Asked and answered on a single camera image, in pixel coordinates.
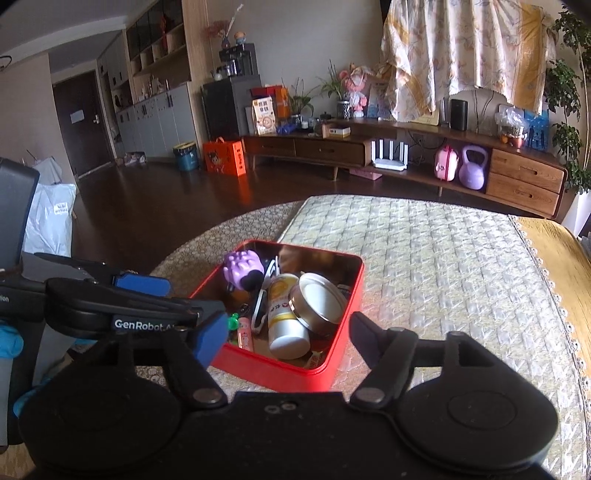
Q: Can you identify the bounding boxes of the black speaker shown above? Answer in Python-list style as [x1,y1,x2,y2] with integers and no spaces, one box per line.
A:
[450,99,469,132]

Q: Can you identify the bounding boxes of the floral curtain cloth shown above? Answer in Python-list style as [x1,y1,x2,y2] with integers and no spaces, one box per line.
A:
[380,1,556,122]

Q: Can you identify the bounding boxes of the orange gift bag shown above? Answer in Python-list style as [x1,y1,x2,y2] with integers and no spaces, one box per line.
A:
[204,137,246,177]

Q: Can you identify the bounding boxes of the red metal tin box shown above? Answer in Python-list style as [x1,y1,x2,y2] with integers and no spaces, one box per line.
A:
[192,240,365,392]

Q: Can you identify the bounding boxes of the quilted beige table mat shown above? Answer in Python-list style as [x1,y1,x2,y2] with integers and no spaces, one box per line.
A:
[277,195,590,479]

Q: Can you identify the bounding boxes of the black mini fridge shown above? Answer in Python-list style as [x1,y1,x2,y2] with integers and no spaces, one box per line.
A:
[201,75,262,141]

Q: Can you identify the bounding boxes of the round gold tin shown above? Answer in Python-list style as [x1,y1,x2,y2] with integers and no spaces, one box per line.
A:
[288,273,348,337]

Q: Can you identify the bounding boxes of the purple spiky hedgehog toy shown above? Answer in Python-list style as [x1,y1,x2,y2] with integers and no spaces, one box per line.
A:
[222,250,266,292]

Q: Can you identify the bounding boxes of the white sunglasses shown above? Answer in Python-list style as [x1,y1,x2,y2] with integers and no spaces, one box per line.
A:
[250,255,280,335]

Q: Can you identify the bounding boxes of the white plastic bag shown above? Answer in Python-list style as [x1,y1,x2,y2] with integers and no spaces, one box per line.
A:
[23,183,77,257]

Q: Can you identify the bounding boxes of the blue gloved left hand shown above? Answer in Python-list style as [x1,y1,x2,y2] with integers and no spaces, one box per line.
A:
[0,322,24,359]

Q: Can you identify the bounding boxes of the pink yellow tube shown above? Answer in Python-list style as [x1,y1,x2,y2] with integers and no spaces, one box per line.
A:
[236,317,254,352]

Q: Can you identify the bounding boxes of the pink doll figure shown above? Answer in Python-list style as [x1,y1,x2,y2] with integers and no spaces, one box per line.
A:
[339,64,369,119]

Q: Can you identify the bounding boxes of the cereal box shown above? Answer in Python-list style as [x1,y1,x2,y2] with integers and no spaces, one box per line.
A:
[252,97,276,135]

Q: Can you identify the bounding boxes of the potted green plant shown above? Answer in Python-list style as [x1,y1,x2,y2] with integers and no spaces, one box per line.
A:
[545,7,590,193]

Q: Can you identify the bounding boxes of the green small toy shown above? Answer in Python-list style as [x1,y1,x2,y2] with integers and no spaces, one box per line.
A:
[228,313,240,332]

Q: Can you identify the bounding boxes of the purple kettlebell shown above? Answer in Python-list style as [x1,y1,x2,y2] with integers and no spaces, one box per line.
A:
[459,145,489,191]

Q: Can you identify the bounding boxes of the dark door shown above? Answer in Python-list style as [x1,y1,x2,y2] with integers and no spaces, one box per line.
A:
[53,71,113,178]

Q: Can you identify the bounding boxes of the teal bucket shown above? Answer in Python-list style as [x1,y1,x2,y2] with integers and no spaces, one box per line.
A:
[173,141,199,172]

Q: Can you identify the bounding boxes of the white yellow bottle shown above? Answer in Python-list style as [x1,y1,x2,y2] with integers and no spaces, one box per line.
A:
[266,274,311,360]

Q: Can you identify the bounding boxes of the wooden tv cabinet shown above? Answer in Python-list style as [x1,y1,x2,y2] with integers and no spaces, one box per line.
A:
[242,119,567,219]

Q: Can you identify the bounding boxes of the white router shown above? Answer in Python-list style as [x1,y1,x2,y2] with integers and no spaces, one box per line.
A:
[370,139,409,172]

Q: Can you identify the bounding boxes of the pink toy case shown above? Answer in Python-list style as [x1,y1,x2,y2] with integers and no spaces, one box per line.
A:
[434,145,459,182]

